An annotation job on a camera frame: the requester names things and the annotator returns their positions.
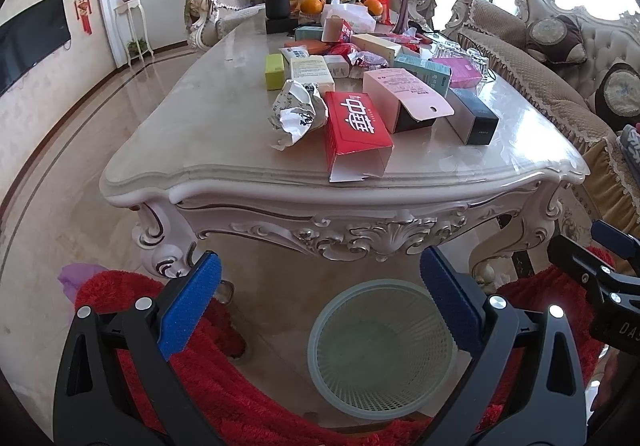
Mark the black rectangular box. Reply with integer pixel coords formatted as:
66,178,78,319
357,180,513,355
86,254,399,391
446,88,499,146

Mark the red Chinese cigarette carton box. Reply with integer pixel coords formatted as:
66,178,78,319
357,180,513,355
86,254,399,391
326,92,394,183

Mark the magenta pink cosmetic box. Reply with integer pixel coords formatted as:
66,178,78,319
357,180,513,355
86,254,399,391
433,57,483,88

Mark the orange box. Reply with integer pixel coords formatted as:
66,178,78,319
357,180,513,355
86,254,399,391
284,39,332,55

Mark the pale green mesh waste basket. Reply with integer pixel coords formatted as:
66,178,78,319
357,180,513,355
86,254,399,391
307,279,458,421

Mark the red fuzzy clothing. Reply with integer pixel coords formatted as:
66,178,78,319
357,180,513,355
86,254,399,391
74,265,604,445

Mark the round embroidered brown cushion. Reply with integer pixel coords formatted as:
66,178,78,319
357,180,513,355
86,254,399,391
588,62,640,132

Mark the beige sofa right side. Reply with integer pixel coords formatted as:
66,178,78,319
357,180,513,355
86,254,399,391
444,0,639,236

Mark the ornate white marble coffee table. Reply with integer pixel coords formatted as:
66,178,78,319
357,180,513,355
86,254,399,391
100,16,589,289

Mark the pink open flap box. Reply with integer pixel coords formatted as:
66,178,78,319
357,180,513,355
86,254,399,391
362,68,454,134

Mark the crumpled white printed paper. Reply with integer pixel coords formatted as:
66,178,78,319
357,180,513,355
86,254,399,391
268,80,329,151

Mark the clear glass cup set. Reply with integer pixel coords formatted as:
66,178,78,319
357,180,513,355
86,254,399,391
432,38,497,82

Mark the red white snack bag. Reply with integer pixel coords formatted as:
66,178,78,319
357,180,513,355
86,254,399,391
346,48,388,79

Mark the yellow green small box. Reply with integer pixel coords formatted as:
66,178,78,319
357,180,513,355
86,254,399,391
264,54,285,91

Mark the cream white text box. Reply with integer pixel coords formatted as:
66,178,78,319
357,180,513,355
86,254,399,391
290,55,335,95

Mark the purple glass flower vase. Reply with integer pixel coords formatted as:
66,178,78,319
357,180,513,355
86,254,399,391
392,0,411,34

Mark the white tissue pack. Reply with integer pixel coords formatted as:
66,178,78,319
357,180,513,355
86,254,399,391
320,0,376,34

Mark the white tall side stand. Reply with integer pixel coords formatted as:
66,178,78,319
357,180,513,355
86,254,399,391
114,0,155,68

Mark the orange fruit right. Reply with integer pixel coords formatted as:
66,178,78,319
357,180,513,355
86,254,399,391
363,0,385,18

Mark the orange fruit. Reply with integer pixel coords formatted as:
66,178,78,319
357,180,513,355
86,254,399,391
299,0,326,16
363,0,385,18

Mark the black cylinder speaker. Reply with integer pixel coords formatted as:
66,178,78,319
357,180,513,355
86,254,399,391
264,0,291,20

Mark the orange fruit left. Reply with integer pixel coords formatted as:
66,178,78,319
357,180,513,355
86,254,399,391
299,0,326,16

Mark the red Chinese knot ornament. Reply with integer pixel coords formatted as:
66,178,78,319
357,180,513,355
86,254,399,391
74,0,93,36

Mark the wall mounted black television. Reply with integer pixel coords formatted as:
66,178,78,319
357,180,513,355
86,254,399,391
0,0,70,94

